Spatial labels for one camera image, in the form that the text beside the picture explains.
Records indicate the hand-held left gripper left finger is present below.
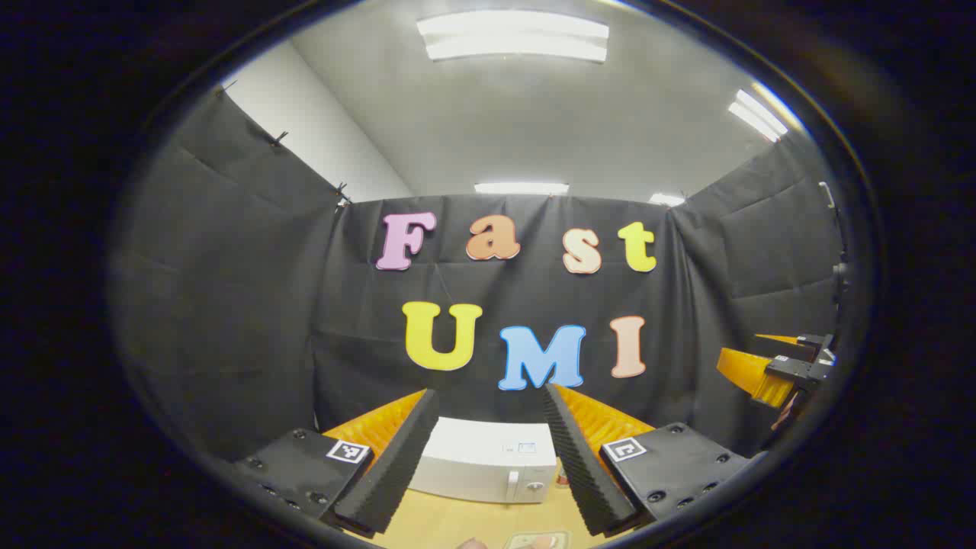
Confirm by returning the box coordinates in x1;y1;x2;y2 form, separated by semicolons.
233;389;441;538

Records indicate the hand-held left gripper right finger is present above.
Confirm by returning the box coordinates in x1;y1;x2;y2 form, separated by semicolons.
541;383;752;537

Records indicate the white microwave oven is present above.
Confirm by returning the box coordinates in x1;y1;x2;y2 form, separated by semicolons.
408;416;559;504

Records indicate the small white square plate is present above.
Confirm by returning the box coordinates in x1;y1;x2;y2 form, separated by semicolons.
503;531;571;549

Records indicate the black backdrop cloth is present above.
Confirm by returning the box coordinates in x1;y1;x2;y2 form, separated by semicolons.
111;84;847;462

